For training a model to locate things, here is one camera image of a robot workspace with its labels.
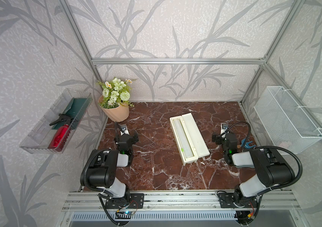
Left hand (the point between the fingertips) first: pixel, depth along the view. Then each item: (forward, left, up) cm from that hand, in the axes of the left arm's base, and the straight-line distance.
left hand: (127, 131), depth 93 cm
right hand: (+1, -64, +1) cm, 64 cm away
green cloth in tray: (0, +24, +22) cm, 32 cm away
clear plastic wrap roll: (-8, -38, -1) cm, 39 cm away
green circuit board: (-44, -8, -7) cm, 45 cm away
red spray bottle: (-20, +18, +27) cm, 38 cm away
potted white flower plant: (+12, +6, +17) cm, 22 cm away
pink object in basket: (-17, -87, +16) cm, 90 cm away
